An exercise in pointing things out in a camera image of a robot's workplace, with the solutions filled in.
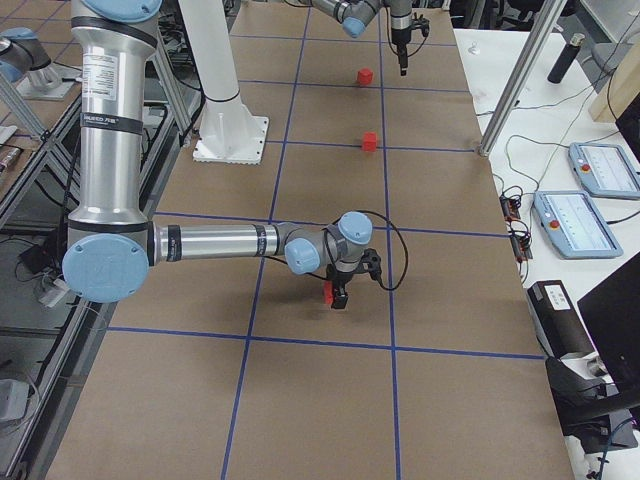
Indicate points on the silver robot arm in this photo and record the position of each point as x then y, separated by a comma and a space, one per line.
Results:
355, 16
111, 244

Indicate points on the black water bottle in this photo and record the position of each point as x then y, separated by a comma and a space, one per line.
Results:
566, 58

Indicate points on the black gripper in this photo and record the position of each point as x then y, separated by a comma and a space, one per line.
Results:
400, 38
338, 276

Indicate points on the small circuit board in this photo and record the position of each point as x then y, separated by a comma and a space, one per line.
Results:
510, 207

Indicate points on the white pedestal column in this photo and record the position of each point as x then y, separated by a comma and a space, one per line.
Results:
228, 132

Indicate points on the black monitor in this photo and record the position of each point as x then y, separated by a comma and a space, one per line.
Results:
610, 312

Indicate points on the teach pendant tablet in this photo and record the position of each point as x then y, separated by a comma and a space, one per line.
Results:
574, 225
604, 170

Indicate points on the aluminium frame post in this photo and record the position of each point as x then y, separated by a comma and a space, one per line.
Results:
534, 44

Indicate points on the red block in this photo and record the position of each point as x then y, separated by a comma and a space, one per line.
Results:
369, 141
328, 293
365, 76

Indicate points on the near teach pendant tablet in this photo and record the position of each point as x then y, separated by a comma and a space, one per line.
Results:
574, 225

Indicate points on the black box with label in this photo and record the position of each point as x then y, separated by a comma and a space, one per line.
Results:
556, 321

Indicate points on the far teach pendant tablet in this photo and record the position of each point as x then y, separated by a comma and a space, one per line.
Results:
604, 170

